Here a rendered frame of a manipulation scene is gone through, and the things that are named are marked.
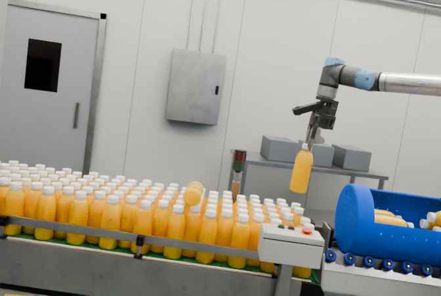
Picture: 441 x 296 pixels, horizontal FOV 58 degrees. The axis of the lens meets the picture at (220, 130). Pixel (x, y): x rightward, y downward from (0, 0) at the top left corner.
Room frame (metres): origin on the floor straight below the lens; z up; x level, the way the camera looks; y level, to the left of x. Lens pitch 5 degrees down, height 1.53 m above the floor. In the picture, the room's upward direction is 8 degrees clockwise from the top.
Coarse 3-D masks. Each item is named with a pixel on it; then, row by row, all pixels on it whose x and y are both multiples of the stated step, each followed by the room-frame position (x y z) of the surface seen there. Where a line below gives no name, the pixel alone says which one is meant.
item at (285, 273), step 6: (282, 264) 1.29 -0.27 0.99; (282, 270) 1.29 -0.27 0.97; (288, 270) 1.29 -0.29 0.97; (282, 276) 1.29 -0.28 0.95; (288, 276) 1.29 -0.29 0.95; (282, 282) 1.29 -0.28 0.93; (288, 282) 1.29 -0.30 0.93; (276, 288) 1.31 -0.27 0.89; (282, 288) 1.29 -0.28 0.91; (288, 288) 1.29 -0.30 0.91; (276, 294) 1.30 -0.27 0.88; (282, 294) 1.29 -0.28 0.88; (288, 294) 1.29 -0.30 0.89
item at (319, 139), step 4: (312, 128) 1.53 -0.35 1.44; (316, 132) 1.53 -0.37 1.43; (320, 132) 1.53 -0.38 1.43; (316, 136) 1.53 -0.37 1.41; (320, 136) 1.53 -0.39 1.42; (308, 140) 1.54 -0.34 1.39; (312, 140) 1.52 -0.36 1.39; (316, 140) 1.53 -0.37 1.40; (320, 140) 1.53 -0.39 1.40; (324, 140) 1.53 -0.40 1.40; (308, 144) 1.53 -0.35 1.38; (312, 144) 1.53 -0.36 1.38; (308, 148) 1.54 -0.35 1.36
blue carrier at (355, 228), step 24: (360, 192) 1.53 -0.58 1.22; (384, 192) 1.67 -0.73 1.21; (336, 216) 1.71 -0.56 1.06; (360, 216) 1.47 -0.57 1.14; (408, 216) 1.73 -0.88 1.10; (336, 240) 1.66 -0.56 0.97; (360, 240) 1.46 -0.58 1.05; (384, 240) 1.46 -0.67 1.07; (408, 240) 1.45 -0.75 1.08; (432, 240) 1.45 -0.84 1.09; (432, 264) 1.51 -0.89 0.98
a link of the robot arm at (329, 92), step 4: (320, 88) 1.53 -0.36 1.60; (324, 88) 1.52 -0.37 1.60; (328, 88) 1.51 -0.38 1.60; (332, 88) 1.51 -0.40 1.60; (316, 92) 1.56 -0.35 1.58; (320, 92) 1.53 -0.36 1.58; (324, 92) 1.52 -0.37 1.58; (328, 92) 1.52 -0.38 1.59; (332, 92) 1.52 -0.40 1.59; (336, 92) 1.53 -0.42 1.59; (324, 96) 1.52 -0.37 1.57; (328, 96) 1.52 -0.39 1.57; (332, 96) 1.52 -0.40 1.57
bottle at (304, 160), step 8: (304, 152) 1.54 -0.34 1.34; (296, 160) 1.56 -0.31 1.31; (304, 160) 1.53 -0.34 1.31; (312, 160) 1.55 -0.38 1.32; (296, 168) 1.55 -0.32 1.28; (304, 168) 1.53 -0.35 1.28; (296, 176) 1.54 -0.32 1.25; (304, 176) 1.54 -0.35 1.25; (296, 184) 1.54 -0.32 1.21; (304, 184) 1.54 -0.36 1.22; (304, 192) 1.55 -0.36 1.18
